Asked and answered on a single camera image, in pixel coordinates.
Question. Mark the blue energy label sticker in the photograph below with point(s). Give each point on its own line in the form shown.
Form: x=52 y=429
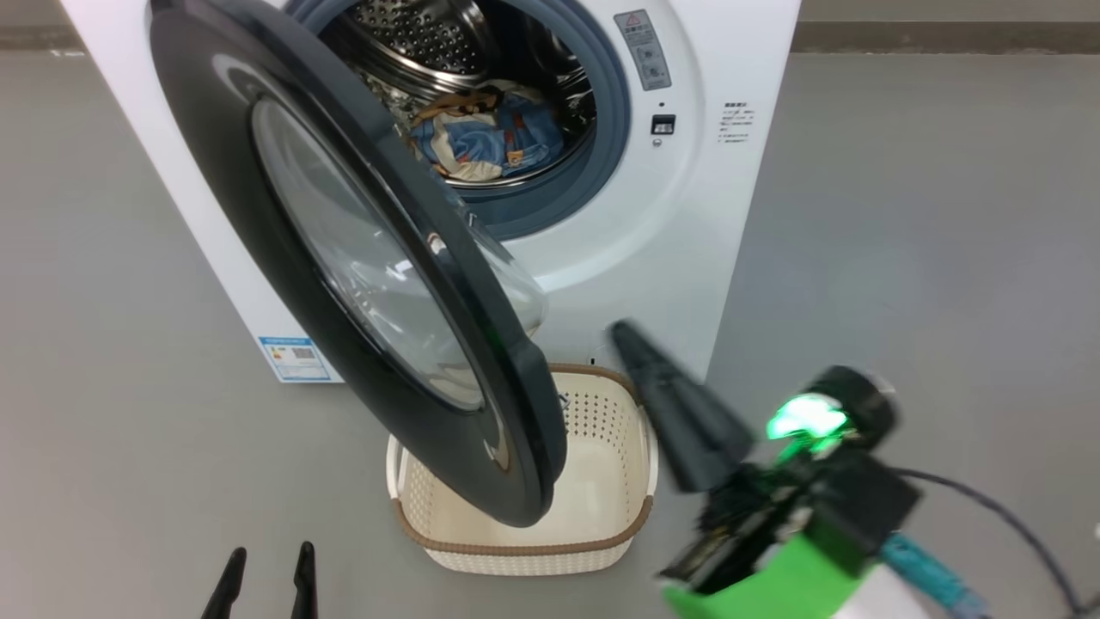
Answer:
x=295 y=359

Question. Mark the black text print label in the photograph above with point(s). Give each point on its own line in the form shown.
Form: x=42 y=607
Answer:
x=737 y=122

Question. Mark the white front-load washing machine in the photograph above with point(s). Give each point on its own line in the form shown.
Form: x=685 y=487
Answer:
x=653 y=249

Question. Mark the cream perforated laundry basket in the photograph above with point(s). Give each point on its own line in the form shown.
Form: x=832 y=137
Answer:
x=601 y=481

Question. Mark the black round glass washer door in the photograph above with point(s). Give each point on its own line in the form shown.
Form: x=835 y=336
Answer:
x=223 y=189

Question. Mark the grey warning label sticker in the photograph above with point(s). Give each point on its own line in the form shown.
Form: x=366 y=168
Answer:
x=643 y=50

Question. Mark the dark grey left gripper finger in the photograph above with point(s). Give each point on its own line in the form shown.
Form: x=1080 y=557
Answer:
x=225 y=593
x=305 y=589

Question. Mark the blue cartoon print garment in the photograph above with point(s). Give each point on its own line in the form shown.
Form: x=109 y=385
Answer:
x=533 y=137

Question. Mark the black door latch socket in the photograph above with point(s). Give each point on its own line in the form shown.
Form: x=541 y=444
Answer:
x=663 y=125

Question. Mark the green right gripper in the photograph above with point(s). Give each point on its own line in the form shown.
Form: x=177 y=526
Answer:
x=773 y=585

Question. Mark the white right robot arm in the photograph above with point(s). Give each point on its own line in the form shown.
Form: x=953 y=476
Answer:
x=885 y=603

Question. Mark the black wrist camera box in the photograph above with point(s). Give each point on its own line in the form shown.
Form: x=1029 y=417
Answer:
x=859 y=507

